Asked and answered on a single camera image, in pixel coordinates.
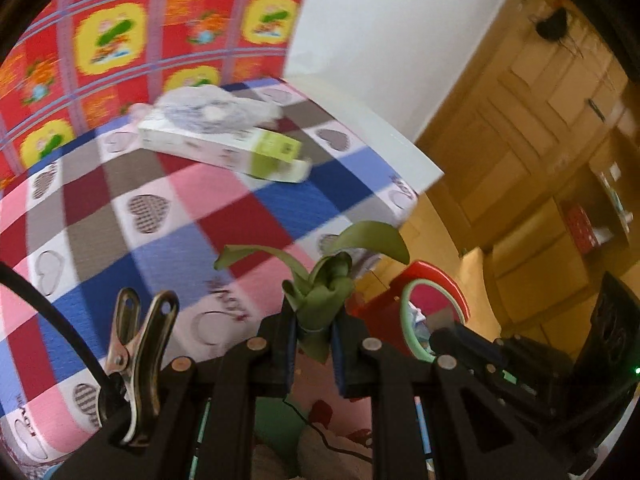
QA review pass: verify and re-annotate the white bedside table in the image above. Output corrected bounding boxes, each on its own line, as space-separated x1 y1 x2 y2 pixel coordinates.
283 66 444 194

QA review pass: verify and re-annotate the white printed plastic bag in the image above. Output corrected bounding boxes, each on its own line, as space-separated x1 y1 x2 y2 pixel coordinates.
130 84 283 136

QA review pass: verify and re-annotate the checkered heart bed sheet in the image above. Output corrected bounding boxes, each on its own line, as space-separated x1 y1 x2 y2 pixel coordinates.
1 79 416 361

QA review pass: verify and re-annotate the red green trash bin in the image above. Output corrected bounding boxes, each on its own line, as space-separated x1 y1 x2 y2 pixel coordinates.
399 286 462 363

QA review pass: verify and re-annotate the red perforated basket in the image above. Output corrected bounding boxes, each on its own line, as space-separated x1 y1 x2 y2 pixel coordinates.
562 202 599 256

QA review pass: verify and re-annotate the red floral patterned headboard cloth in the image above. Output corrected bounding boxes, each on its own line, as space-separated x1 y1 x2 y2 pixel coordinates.
1 0 303 185

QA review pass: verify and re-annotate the metal spring clamp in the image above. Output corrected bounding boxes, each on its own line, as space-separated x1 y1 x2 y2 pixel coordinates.
96 287 179 448

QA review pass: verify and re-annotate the white green cardboard box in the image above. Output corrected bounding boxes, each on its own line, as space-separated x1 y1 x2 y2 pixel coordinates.
138 118 312 183

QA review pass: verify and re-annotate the wooden cabinet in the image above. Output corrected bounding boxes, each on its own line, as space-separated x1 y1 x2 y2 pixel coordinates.
485 129 639 356

